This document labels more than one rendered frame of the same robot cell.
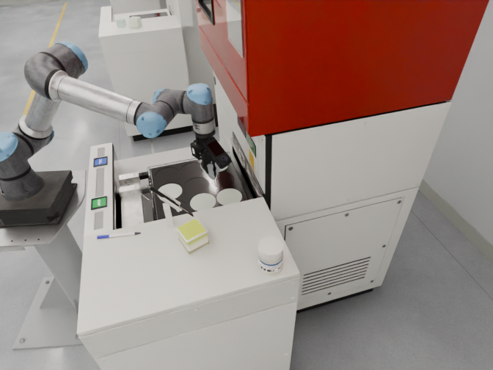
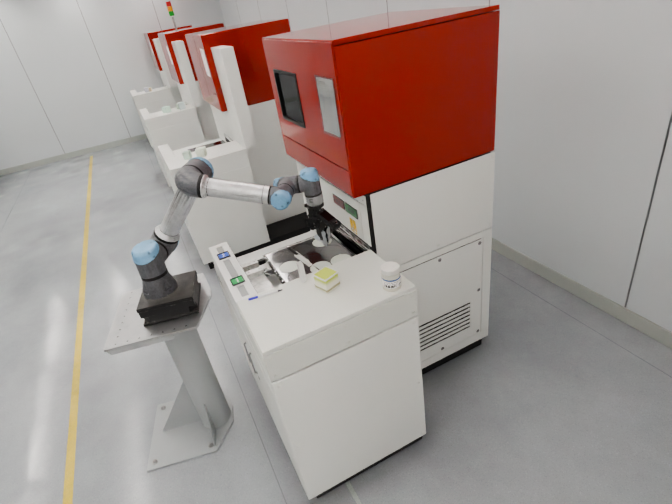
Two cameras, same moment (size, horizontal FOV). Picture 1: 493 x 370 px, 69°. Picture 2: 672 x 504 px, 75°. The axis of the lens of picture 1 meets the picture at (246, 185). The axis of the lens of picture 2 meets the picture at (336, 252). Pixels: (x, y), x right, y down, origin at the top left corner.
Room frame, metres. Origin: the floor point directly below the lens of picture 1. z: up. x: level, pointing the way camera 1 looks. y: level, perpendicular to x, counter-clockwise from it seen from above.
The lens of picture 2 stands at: (-0.68, 0.27, 1.96)
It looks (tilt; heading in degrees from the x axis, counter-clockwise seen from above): 31 degrees down; 354
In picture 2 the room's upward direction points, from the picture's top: 10 degrees counter-clockwise
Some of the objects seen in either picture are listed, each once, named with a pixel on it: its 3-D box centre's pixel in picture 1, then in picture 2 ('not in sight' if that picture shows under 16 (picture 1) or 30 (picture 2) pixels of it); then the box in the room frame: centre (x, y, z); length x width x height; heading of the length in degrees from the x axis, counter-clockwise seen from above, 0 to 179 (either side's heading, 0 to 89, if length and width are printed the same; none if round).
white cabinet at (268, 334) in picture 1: (191, 278); (315, 352); (0.99, 0.28, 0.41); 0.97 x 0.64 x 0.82; 15
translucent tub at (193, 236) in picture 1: (193, 236); (326, 280); (0.74, 0.17, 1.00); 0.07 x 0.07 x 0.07; 34
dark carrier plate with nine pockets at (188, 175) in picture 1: (196, 186); (311, 258); (1.09, 0.20, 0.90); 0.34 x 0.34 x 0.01; 15
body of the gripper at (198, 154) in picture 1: (205, 143); (316, 215); (1.05, 0.14, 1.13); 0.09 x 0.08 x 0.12; 44
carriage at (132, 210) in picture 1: (132, 208); (261, 285); (1.01, 0.45, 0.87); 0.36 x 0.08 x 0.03; 15
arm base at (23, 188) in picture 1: (18, 179); (157, 281); (1.11, 0.90, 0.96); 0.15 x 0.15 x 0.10
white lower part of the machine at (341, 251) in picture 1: (299, 209); (397, 280); (1.43, -0.30, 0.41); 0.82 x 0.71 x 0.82; 15
